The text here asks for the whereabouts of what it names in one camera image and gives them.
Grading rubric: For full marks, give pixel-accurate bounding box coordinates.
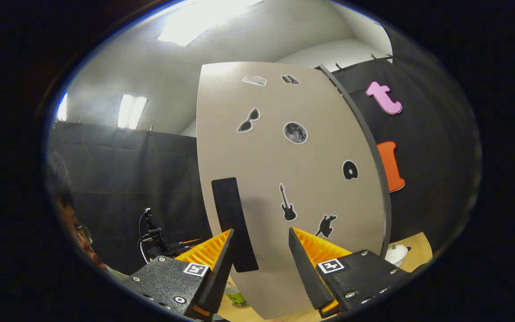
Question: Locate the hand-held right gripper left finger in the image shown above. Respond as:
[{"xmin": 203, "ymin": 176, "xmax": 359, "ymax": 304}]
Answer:
[{"xmin": 121, "ymin": 228, "xmax": 236, "ymax": 320}]

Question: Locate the black cabinet door handle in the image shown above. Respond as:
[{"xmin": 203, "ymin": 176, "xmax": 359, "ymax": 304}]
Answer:
[{"xmin": 211, "ymin": 177, "xmax": 259, "ymax": 273}]

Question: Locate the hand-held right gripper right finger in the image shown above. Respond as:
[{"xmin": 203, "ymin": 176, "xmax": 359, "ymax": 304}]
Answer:
[{"xmin": 288, "ymin": 227, "xmax": 412, "ymax": 319}]

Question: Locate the black cable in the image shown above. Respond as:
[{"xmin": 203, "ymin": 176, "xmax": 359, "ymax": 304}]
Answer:
[{"xmin": 138, "ymin": 208, "xmax": 152, "ymax": 255}]

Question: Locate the person's head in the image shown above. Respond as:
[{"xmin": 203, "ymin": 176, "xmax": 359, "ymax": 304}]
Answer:
[{"xmin": 45, "ymin": 150, "xmax": 106, "ymax": 271}]

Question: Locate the small white object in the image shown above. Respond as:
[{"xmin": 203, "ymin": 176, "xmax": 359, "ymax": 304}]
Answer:
[{"xmin": 385, "ymin": 244, "xmax": 409, "ymax": 267}]

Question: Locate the grey-green shirt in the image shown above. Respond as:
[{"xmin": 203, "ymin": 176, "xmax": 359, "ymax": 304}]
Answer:
[{"xmin": 105, "ymin": 264, "xmax": 131, "ymax": 282}]

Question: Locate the black backdrop cloth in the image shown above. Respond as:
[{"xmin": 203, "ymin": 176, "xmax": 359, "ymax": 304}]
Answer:
[{"xmin": 47, "ymin": 22, "xmax": 481, "ymax": 278}]

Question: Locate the clear bottle with green liquid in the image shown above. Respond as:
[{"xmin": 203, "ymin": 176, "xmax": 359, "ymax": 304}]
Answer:
[{"xmin": 224, "ymin": 280, "xmax": 250, "ymax": 309}]

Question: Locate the beige cabinet door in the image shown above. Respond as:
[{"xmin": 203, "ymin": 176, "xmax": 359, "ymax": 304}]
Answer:
[{"xmin": 196, "ymin": 62, "xmax": 385, "ymax": 320}]

